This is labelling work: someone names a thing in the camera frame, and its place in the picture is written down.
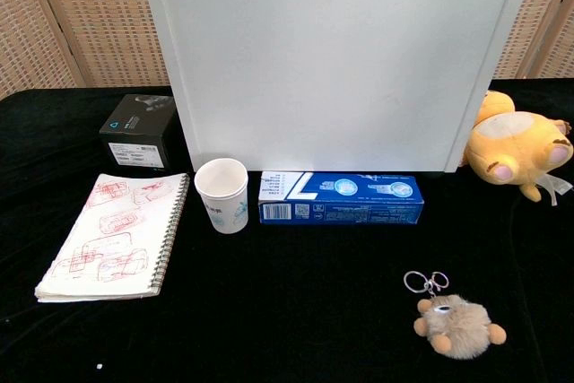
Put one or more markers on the blue toothpaste box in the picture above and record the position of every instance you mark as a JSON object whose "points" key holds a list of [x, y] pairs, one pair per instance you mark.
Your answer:
{"points": [[341, 206]]}

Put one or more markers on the black product box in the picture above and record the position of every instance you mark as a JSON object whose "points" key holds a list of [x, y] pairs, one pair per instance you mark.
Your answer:
{"points": [[134, 132]]}

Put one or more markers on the spiral notebook with red drawings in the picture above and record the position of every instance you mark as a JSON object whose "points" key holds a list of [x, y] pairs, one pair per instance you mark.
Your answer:
{"points": [[112, 239]]}

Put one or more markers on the black tablecloth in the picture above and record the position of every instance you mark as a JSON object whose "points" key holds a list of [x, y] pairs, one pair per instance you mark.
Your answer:
{"points": [[287, 293]]}

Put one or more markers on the white paper cup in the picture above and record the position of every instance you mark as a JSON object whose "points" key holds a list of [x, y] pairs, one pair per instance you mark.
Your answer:
{"points": [[224, 208]]}

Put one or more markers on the woven rattan folding screen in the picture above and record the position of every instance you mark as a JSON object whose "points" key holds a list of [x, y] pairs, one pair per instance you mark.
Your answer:
{"points": [[542, 20], [89, 20]]}

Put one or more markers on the yellow plush toy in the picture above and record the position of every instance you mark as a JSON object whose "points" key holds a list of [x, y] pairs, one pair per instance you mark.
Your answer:
{"points": [[515, 145]]}

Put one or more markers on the white upright board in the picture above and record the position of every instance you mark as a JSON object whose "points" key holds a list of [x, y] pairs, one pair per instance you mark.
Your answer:
{"points": [[323, 60]]}

